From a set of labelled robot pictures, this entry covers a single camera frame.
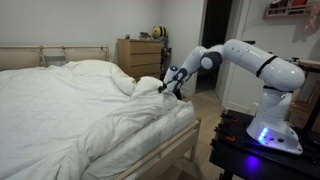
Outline wooden wall shelf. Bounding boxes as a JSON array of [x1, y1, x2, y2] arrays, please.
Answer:
[[263, 0, 319, 19]]

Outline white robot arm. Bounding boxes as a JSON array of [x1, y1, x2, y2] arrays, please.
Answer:
[[158, 39, 305, 155]]

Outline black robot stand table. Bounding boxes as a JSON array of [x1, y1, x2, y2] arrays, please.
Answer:
[[209, 110, 320, 180]]

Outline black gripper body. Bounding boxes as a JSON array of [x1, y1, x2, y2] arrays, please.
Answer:
[[158, 84, 167, 93]]

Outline wooden chest of drawers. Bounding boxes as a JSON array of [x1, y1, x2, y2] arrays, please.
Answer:
[[117, 39, 161, 80]]

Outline light wooden bed frame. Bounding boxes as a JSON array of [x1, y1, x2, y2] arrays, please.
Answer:
[[0, 47, 200, 179]]

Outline white door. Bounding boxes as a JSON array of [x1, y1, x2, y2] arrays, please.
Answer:
[[215, 0, 251, 104]]

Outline white duvet blanket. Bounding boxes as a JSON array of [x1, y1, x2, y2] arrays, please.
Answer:
[[0, 60, 177, 180]]

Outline yellow black bee plush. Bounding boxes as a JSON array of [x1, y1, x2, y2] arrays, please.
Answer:
[[152, 26, 168, 38]]

